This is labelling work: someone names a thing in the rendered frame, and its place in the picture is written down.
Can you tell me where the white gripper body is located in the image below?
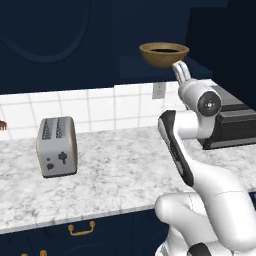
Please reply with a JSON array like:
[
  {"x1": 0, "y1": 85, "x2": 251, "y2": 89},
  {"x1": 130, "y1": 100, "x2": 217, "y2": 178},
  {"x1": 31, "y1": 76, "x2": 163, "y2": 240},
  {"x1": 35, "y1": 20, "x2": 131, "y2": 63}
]
[{"x1": 171, "y1": 60, "x2": 193, "y2": 86}]

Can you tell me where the brown wooden bowl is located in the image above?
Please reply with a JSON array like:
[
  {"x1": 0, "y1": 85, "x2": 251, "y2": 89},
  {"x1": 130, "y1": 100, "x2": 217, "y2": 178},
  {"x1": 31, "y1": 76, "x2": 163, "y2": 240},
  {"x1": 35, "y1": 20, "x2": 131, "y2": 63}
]
[{"x1": 139, "y1": 42, "x2": 190, "y2": 69}]

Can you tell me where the navy open cabinet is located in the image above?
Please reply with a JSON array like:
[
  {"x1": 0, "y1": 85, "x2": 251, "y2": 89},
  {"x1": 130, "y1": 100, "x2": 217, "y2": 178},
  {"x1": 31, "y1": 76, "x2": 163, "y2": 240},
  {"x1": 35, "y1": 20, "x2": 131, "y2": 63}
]
[{"x1": 112, "y1": 0, "x2": 214, "y2": 86}]

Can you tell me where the navy open cabinet door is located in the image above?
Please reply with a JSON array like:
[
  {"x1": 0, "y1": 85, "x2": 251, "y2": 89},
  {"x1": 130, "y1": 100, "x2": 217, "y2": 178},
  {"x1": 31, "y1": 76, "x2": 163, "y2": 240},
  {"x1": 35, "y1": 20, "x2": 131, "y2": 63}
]
[{"x1": 186, "y1": 0, "x2": 256, "y2": 111}]

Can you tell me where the navy upper cabinet door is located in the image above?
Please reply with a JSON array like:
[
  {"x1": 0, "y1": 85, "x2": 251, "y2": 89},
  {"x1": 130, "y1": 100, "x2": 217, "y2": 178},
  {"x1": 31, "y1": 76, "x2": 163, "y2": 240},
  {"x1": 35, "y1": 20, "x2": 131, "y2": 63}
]
[{"x1": 0, "y1": 0, "x2": 115, "y2": 96}]

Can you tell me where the navy lower cabinet panel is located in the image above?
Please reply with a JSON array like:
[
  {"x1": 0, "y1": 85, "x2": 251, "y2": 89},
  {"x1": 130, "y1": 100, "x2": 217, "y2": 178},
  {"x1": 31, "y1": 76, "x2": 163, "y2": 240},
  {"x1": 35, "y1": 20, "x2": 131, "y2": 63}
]
[{"x1": 131, "y1": 208, "x2": 170, "y2": 256}]

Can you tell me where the black toaster oven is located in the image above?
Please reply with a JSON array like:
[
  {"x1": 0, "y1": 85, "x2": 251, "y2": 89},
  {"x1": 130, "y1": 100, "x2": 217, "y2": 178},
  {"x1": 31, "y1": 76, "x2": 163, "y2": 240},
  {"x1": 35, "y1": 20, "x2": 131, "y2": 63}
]
[{"x1": 197, "y1": 84, "x2": 256, "y2": 150}]

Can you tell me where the grey two-slot toaster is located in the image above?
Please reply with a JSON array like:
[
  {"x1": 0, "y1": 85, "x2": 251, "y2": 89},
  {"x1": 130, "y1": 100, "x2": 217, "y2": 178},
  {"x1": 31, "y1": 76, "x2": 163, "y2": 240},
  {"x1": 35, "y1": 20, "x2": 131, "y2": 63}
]
[{"x1": 35, "y1": 116, "x2": 79, "y2": 179}]

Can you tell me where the navy drawer front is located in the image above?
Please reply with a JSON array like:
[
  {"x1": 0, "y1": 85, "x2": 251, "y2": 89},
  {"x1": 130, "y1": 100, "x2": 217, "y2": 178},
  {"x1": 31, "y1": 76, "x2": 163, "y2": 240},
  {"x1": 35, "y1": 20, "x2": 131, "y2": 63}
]
[{"x1": 0, "y1": 211, "x2": 134, "y2": 256}]

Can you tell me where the grey wall outlet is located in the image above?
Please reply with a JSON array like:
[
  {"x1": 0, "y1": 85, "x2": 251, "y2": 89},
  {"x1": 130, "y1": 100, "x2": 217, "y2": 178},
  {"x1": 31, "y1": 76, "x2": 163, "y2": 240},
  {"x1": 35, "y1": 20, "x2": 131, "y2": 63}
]
[{"x1": 151, "y1": 82, "x2": 167, "y2": 100}]

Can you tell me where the gold drawer handle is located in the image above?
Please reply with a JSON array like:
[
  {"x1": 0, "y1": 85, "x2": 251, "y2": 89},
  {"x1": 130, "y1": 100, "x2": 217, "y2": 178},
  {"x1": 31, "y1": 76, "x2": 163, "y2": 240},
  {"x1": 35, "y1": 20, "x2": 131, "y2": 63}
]
[{"x1": 67, "y1": 220, "x2": 96, "y2": 237}]

